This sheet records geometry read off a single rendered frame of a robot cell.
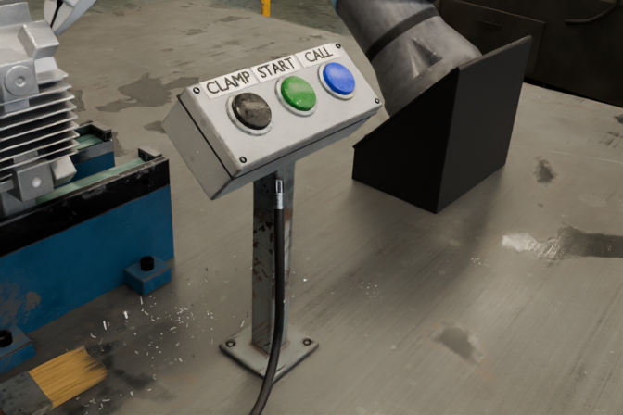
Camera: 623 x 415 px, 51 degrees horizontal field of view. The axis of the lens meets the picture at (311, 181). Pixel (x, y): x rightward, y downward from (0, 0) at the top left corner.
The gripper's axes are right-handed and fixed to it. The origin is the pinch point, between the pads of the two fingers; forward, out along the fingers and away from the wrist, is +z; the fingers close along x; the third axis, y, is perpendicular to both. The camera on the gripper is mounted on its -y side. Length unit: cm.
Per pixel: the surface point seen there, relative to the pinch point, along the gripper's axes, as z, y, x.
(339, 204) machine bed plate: 8.4, -42.7, 7.3
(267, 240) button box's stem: 10.9, -11.7, 20.0
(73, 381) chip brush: 28.9, -5.9, 10.2
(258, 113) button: 1.1, -1.8, 22.2
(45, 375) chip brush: 29.5, -4.8, 7.9
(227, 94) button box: 0.7, -0.7, 19.9
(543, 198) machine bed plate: -3, -62, 27
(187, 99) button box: 2.0, 1.7, 18.9
